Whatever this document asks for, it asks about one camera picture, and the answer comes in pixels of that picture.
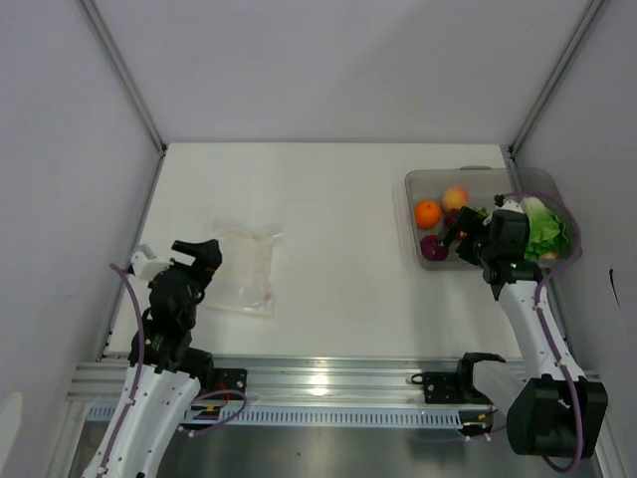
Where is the red apple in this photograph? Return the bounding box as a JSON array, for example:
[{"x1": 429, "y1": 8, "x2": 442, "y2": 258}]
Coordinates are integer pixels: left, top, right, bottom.
[{"x1": 444, "y1": 209, "x2": 459, "y2": 228}]

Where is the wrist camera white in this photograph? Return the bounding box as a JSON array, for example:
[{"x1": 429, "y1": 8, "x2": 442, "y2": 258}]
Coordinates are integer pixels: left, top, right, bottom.
[
  {"x1": 127, "y1": 244, "x2": 171, "y2": 282},
  {"x1": 494, "y1": 194, "x2": 524, "y2": 214}
]

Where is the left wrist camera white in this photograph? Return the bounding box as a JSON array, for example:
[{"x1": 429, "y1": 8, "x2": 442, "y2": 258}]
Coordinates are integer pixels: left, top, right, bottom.
[{"x1": 127, "y1": 244, "x2": 171, "y2": 282}]

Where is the purple red onion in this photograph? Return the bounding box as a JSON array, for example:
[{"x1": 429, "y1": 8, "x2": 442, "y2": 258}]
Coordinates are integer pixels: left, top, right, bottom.
[{"x1": 420, "y1": 234, "x2": 449, "y2": 262}]

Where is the clear zip top bag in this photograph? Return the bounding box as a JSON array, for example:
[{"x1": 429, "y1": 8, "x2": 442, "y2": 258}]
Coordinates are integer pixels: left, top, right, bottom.
[{"x1": 203, "y1": 218, "x2": 283, "y2": 318}]

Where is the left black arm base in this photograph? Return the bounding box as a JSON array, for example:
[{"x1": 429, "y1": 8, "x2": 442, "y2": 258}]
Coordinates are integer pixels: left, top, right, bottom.
[{"x1": 199, "y1": 367, "x2": 248, "y2": 402}]

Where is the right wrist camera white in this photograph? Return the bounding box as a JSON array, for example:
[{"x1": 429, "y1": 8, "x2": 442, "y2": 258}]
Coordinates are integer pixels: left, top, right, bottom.
[{"x1": 494, "y1": 194, "x2": 524, "y2": 214}]

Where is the peach fruit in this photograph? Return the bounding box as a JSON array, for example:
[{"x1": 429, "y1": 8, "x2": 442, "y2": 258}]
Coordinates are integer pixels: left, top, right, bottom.
[{"x1": 441, "y1": 186, "x2": 470, "y2": 212}]

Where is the grey slotted cable duct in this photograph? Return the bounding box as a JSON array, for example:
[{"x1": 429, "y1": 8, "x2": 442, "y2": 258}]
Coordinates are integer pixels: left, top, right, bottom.
[{"x1": 85, "y1": 403, "x2": 467, "y2": 429}]

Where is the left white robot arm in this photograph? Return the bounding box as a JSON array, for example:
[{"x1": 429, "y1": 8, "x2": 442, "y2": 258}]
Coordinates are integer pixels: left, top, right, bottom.
[{"x1": 83, "y1": 239, "x2": 222, "y2": 477}]

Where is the aluminium mounting rail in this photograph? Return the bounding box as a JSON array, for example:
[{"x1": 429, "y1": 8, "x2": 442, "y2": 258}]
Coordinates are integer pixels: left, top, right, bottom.
[{"x1": 66, "y1": 356, "x2": 458, "y2": 408}]

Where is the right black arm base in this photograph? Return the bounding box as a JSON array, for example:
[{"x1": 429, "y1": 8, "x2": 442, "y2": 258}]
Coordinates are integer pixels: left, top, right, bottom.
[{"x1": 410, "y1": 371, "x2": 491, "y2": 405}]

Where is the orange fruit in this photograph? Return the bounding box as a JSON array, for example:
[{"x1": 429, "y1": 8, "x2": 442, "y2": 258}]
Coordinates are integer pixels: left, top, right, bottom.
[{"x1": 413, "y1": 200, "x2": 442, "y2": 230}]

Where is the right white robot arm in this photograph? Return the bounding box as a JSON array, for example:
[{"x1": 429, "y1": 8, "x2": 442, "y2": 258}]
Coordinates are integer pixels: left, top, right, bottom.
[{"x1": 439, "y1": 200, "x2": 608, "y2": 472}]

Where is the green lettuce leaf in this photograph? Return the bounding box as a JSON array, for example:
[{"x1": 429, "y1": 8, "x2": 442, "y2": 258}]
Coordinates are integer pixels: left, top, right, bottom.
[{"x1": 521, "y1": 196, "x2": 569, "y2": 260}]

